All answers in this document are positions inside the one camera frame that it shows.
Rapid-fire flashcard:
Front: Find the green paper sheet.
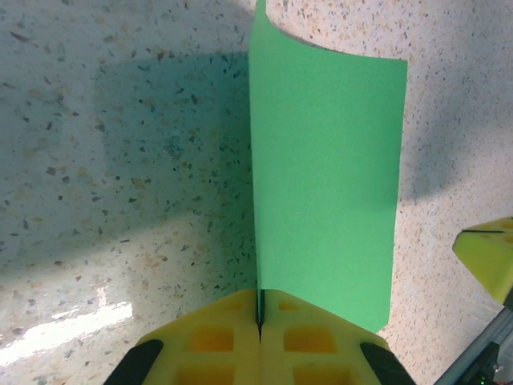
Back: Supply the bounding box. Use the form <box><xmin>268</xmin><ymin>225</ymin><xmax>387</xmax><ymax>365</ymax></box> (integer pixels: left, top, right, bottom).
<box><xmin>248</xmin><ymin>0</ymin><xmax>409</xmax><ymax>334</ymax></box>

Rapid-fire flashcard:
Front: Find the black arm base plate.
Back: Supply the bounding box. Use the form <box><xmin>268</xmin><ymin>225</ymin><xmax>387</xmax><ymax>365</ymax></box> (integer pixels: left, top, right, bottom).
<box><xmin>479</xmin><ymin>346</ymin><xmax>513</xmax><ymax>385</ymax></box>

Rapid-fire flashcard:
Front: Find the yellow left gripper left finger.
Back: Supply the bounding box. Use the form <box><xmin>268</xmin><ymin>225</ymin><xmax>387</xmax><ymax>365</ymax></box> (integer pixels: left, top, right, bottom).
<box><xmin>104</xmin><ymin>288</ymin><xmax>262</xmax><ymax>385</ymax></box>

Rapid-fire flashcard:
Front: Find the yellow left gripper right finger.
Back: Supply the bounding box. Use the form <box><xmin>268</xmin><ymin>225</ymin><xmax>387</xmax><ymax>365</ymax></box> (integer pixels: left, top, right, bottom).
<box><xmin>258</xmin><ymin>287</ymin><xmax>418</xmax><ymax>385</ymax></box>

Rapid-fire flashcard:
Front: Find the long aluminium frame rail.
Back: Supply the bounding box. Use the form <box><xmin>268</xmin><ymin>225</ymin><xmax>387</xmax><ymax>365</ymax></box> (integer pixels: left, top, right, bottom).
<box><xmin>436</xmin><ymin>298</ymin><xmax>513</xmax><ymax>385</ymax></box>

